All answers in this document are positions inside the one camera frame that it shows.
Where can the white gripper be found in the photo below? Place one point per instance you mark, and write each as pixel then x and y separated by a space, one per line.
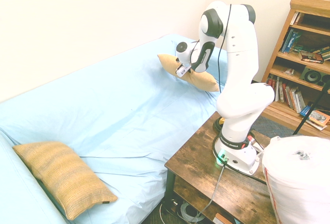
pixel 182 71

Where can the small tan woven pillow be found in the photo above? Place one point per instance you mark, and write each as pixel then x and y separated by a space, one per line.
pixel 203 81

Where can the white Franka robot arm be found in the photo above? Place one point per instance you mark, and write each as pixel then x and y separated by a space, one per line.
pixel 239 54

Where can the large tan woven pillow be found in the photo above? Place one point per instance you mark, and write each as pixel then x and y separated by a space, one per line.
pixel 67 175

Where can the yellow black emergency stop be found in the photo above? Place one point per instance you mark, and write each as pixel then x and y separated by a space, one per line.
pixel 219 123

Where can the light blue bed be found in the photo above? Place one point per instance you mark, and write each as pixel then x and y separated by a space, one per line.
pixel 111 105

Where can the rustic brown wooden table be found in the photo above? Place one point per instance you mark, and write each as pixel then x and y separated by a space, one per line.
pixel 196 157

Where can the wooden bookshelf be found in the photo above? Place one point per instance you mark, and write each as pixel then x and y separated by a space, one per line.
pixel 283 61

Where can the row of upright books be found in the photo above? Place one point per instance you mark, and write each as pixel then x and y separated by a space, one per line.
pixel 286 92

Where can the blue Thailand book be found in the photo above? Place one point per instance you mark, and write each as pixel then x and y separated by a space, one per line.
pixel 290 41

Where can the brown lying book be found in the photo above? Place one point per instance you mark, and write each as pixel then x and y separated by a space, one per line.
pixel 310 56

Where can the green black speaker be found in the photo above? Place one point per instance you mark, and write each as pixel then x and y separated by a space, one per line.
pixel 313 75

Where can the orange cover lying book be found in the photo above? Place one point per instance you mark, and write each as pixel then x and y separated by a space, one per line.
pixel 319 118

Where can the small orange box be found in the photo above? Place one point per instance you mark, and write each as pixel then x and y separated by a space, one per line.
pixel 222 219

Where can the white bubble wrap roll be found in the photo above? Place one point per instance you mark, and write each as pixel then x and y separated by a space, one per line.
pixel 296 182

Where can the black camera stand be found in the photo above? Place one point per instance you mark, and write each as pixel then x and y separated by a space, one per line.
pixel 309 113

